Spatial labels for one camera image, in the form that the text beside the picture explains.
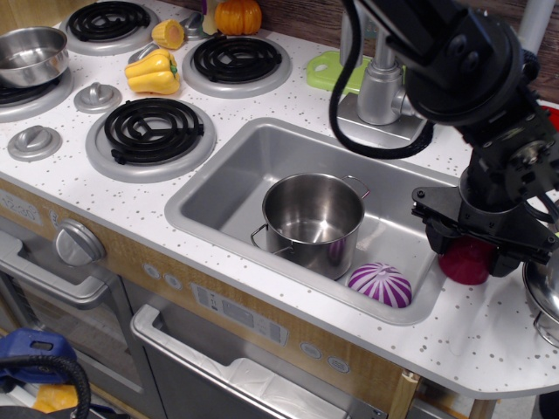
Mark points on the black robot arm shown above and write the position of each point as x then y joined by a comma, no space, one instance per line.
466,70

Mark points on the purple striped toy onion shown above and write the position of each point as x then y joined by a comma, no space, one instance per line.
383,283

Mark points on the back right coil burner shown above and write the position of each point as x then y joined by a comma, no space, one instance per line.
236,67

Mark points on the silver knob near pumpkin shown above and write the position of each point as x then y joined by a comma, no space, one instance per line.
193,26

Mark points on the grey sink basin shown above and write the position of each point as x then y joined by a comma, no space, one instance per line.
221,204

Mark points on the silver dishwasher door handle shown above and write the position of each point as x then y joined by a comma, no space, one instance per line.
202,371

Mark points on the yellow toy bell pepper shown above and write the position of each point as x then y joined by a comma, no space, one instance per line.
155,73

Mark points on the yellow object bottom left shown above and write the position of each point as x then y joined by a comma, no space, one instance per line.
55,397

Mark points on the silver knob behind pepper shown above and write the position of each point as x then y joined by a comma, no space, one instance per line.
142,53

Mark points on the red toy sweet potato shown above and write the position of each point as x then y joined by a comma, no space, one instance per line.
467,261

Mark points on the grey vertical post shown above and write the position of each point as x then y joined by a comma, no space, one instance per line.
533,25

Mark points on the yellow toy corn piece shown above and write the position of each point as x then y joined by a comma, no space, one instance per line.
168,34

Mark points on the green toy cutting board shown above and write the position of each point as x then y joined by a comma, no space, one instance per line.
324,70

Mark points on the red toy chili pepper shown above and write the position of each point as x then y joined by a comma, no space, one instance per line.
553,115

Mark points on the front black coil burner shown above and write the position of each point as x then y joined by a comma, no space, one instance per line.
150,140

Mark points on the blue clamp tool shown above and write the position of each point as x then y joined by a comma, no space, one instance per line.
26,342

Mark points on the silver oven door handle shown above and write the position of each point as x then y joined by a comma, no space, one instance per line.
86,295

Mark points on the steel bowl at right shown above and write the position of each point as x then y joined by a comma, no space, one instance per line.
541,283

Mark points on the left edge coil burner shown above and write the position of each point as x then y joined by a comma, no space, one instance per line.
23,103

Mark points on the steel bowl on stove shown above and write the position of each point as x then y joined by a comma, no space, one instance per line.
33,56

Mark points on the silver stove knob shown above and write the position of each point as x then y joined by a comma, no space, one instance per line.
34,144
97,98

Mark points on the silver oven dial knob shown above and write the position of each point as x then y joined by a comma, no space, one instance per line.
76,245

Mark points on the silver stove knob upper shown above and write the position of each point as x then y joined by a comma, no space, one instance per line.
97,98

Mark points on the silver toy faucet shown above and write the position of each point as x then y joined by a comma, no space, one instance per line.
378,122

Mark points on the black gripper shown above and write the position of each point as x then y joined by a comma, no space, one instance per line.
449,213

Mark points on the back left coil burner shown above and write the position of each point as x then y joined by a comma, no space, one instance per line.
109,28

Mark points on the orange toy pumpkin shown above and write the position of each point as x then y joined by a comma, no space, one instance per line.
238,17

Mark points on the silver stove knob lower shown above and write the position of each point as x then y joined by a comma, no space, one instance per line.
34,144

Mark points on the steel pot in sink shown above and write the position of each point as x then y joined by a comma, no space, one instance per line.
313,219

